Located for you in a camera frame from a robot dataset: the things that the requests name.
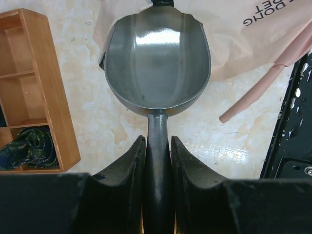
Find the wooden compartment tray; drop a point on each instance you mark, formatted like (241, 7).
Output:
(31, 88)

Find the dark rolled item lower left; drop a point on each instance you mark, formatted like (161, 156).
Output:
(33, 146)

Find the pink cat litter bag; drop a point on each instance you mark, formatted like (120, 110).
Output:
(242, 34)

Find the silver metal scoop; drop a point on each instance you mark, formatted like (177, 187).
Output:
(157, 63)

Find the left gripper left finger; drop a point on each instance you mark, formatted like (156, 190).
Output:
(108, 202)

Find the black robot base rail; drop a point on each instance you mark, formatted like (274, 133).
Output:
(290, 150)

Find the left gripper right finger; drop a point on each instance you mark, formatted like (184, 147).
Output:
(209, 203)

